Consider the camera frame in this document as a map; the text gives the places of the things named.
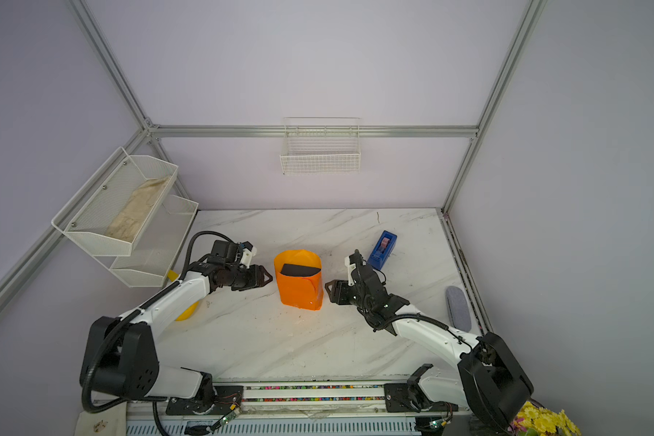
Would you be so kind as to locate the white wire shelf basket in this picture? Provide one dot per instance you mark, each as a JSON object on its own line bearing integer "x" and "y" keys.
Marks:
{"x": 159, "y": 245}
{"x": 86, "y": 217}

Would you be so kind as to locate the yellow flower bouquet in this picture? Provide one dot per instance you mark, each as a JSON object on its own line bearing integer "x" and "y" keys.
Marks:
{"x": 533, "y": 419}

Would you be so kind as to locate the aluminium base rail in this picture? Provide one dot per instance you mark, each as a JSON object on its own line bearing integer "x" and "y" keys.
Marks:
{"x": 306, "y": 408}

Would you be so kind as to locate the grey round object on table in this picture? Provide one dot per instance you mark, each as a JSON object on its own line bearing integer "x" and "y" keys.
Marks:
{"x": 458, "y": 310}

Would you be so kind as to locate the beige cloth in basket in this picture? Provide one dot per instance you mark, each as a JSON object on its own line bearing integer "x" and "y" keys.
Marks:
{"x": 129, "y": 222}

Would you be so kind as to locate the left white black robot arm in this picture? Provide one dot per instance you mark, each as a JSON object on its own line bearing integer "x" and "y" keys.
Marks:
{"x": 121, "y": 361}

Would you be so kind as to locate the beige cloth bag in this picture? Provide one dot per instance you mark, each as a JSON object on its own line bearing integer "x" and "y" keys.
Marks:
{"x": 108, "y": 423}

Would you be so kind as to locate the upper white wire shelf basket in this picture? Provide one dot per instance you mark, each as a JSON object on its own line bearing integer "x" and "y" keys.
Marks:
{"x": 86, "y": 217}

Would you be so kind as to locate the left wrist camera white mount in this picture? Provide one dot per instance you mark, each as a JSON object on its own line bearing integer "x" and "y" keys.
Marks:
{"x": 247, "y": 251}

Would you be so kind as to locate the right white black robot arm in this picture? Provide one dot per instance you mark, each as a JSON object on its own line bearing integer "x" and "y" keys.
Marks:
{"x": 490, "y": 384}

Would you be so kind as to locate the white wire basket on wall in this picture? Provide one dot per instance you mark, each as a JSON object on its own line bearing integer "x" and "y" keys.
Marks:
{"x": 321, "y": 145}

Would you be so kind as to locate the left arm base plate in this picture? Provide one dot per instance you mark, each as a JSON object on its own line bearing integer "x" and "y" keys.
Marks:
{"x": 222, "y": 399}

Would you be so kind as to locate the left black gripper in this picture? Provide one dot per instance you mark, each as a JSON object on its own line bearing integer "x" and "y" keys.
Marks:
{"x": 256, "y": 277}

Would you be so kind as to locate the lower white wire shelf basket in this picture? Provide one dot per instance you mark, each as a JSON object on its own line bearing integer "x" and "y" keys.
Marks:
{"x": 159, "y": 245}

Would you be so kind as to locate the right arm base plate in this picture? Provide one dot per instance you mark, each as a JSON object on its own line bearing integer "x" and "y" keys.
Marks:
{"x": 404, "y": 397}

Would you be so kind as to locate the yellow banana right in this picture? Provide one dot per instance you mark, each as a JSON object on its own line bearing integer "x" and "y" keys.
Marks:
{"x": 189, "y": 312}

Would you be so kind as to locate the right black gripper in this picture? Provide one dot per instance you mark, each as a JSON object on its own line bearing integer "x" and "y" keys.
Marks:
{"x": 338, "y": 292}

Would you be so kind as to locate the blue tape dispenser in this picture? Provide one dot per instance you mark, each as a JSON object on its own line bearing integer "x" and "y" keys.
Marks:
{"x": 382, "y": 250}

